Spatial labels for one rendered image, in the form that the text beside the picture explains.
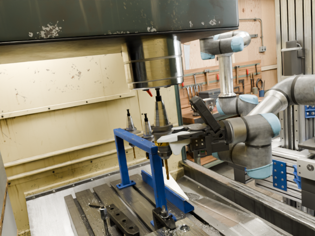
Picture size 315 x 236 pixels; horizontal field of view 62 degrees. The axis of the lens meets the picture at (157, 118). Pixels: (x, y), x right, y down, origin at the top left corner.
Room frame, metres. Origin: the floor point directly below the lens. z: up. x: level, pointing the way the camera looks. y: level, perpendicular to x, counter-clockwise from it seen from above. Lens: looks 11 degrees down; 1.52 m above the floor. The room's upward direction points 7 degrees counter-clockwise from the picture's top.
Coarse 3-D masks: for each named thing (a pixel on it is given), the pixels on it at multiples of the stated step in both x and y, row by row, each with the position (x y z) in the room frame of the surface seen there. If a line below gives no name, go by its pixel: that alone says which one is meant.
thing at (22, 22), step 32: (0, 0) 0.48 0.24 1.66; (32, 0) 0.50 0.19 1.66; (64, 0) 0.52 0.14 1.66; (96, 0) 0.55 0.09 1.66; (128, 0) 0.58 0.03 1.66; (160, 0) 0.61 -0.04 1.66; (192, 0) 0.65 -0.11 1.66; (224, 0) 0.69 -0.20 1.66; (0, 32) 0.47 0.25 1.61; (32, 32) 0.50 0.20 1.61; (64, 32) 0.52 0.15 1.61; (96, 32) 0.55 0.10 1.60; (128, 32) 0.58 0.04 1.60; (160, 32) 0.61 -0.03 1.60; (192, 32) 0.65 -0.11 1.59; (224, 32) 0.75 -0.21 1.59; (0, 64) 0.86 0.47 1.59
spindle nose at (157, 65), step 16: (128, 48) 0.68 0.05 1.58; (144, 48) 0.66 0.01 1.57; (160, 48) 0.66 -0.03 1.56; (176, 48) 0.69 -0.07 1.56; (128, 64) 0.69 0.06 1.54; (144, 64) 0.66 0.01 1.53; (160, 64) 0.66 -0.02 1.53; (176, 64) 0.68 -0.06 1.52; (128, 80) 0.70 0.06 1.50; (144, 80) 0.66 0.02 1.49; (160, 80) 0.66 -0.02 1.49; (176, 80) 0.68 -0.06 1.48
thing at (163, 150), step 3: (159, 147) 0.71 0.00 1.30; (162, 147) 0.71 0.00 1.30; (165, 147) 0.71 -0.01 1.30; (168, 147) 0.71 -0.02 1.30; (159, 150) 0.71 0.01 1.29; (162, 150) 0.71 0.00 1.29; (165, 150) 0.71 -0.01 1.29; (168, 150) 0.71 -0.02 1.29; (171, 150) 0.72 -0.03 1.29; (159, 153) 0.71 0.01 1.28; (162, 153) 0.70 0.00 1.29; (165, 153) 0.70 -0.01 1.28; (168, 153) 0.71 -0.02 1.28; (171, 153) 0.71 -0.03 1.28; (162, 156) 0.71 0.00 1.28; (165, 156) 0.70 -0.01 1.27; (168, 156) 0.71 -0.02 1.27; (165, 159) 0.71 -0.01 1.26
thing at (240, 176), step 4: (236, 172) 1.61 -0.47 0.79; (240, 172) 1.58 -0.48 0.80; (244, 172) 1.56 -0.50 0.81; (236, 176) 1.62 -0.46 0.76; (240, 176) 1.58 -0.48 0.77; (244, 176) 1.56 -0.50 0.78; (248, 176) 1.57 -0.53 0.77; (236, 180) 1.62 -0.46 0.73; (240, 180) 1.59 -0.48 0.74; (244, 180) 1.56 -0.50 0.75; (248, 180) 1.57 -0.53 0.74; (252, 180) 1.59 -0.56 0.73
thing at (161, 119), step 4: (156, 104) 0.71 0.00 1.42; (160, 104) 0.71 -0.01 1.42; (164, 104) 0.72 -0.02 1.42; (156, 108) 0.71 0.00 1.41; (160, 108) 0.71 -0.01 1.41; (164, 108) 0.71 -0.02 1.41; (156, 112) 0.71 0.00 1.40; (160, 112) 0.71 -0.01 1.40; (164, 112) 0.71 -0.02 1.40; (156, 116) 0.71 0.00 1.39; (160, 116) 0.70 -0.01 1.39; (164, 116) 0.71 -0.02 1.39; (156, 120) 0.71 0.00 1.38; (160, 120) 0.70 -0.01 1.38; (164, 120) 0.70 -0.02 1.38; (168, 120) 0.72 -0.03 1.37; (156, 124) 0.71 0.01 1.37; (160, 124) 0.70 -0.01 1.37; (164, 124) 0.70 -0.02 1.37; (168, 124) 0.71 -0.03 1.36
